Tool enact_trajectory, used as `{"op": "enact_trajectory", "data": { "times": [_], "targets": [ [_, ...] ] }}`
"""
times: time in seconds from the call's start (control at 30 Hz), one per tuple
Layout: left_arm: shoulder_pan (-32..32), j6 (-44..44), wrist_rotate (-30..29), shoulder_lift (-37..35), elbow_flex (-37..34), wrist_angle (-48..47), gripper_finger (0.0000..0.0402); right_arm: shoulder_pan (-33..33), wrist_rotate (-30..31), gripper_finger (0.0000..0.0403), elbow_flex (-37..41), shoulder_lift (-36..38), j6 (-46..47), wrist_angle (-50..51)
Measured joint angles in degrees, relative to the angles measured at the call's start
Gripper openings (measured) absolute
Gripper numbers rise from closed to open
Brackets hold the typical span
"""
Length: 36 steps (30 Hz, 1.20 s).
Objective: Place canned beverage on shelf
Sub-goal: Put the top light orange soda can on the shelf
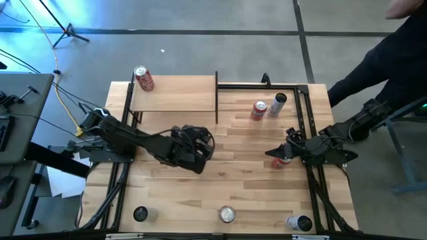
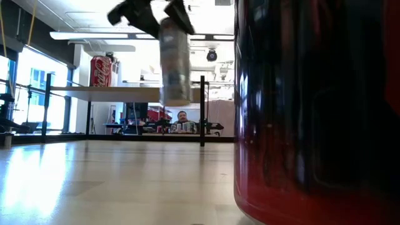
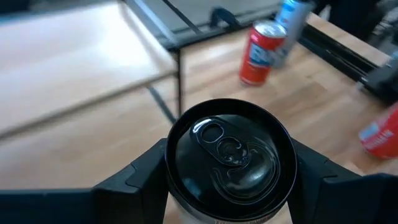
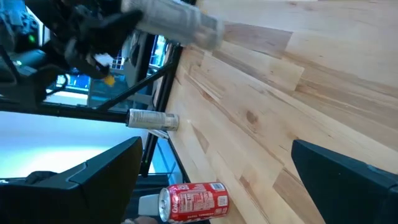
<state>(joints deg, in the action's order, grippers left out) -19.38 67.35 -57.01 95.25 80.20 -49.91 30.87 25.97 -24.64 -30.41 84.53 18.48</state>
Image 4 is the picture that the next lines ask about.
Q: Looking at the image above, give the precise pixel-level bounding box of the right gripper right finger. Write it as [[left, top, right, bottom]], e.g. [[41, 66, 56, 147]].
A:
[[291, 139, 398, 224]]

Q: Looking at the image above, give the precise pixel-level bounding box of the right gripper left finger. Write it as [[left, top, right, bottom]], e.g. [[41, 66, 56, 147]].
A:
[[0, 136, 143, 224]]

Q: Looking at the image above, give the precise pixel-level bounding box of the black metal rig frame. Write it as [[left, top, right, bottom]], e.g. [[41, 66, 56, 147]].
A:
[[0, 43, 187, 184]]

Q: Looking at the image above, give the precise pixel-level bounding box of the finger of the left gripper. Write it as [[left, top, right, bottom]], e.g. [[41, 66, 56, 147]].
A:
[[83, 11, 144, 57]]

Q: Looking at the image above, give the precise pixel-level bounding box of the tall silver beverage can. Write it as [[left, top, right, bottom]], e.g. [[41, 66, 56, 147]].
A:
[[121, 0, 225, 52]]

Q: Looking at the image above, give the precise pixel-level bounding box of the red Coca-Cola can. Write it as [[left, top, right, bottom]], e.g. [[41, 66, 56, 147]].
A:
[[158, 182, 231, 224]]

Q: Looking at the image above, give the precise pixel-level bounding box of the Celsius Tropical Vibe can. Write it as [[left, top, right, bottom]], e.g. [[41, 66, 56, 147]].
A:
[[126, 108, 180, 132]]

